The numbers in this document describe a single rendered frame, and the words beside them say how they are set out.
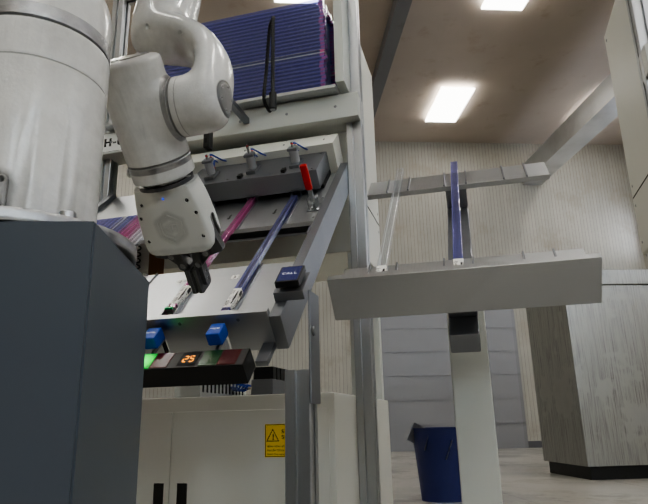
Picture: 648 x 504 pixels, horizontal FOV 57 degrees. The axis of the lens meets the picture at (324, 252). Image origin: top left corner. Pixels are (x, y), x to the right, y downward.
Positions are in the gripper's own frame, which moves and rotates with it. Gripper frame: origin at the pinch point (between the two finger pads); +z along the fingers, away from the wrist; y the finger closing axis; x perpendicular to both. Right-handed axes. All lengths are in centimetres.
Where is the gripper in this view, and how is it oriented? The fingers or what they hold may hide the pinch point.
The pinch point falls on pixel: (198, 277)
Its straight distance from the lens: 89.3
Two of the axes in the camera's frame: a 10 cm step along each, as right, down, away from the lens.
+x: 1.8, -4.6, 8.7
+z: 2.0, 8.8, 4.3
